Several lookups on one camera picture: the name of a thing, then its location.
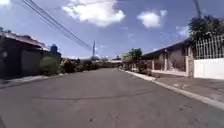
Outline brown building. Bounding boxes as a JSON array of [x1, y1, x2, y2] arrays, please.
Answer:
[[141, 38, 195, 78]]

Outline green tree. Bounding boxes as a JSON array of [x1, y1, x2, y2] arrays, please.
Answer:
[[121, 48, 143, 68]]

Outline white wall with fence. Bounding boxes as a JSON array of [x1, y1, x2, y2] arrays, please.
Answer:
[[193, 34, 224, 81]]

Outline utility pole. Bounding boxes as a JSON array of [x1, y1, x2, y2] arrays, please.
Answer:
[[91, 40, 97, 61]]

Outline building with red roof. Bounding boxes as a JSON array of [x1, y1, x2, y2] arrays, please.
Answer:
[[0, 30, 51, 79]]

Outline blue water tank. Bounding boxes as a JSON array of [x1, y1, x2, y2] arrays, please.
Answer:
[[49, 43, 59, 53]]

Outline overhead wires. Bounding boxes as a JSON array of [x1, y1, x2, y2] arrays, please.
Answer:
[[19, 0, 94, 51]]

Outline grey concrete pavement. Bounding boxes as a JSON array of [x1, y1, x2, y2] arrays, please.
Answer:
[[0, 72, 68, 89]]

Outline dark tree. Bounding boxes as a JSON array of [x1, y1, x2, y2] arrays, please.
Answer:
[[188, 14, 224, 43]]

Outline pale kerb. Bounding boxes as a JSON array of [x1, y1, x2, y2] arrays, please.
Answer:
[[119, 68, 224, 111]]

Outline grey asphalt road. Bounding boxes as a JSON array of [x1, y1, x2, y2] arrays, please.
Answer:
[[0, 68, 224, 128]]

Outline row of bushes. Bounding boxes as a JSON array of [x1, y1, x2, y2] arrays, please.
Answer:
[[39, 55, 101, 76]]

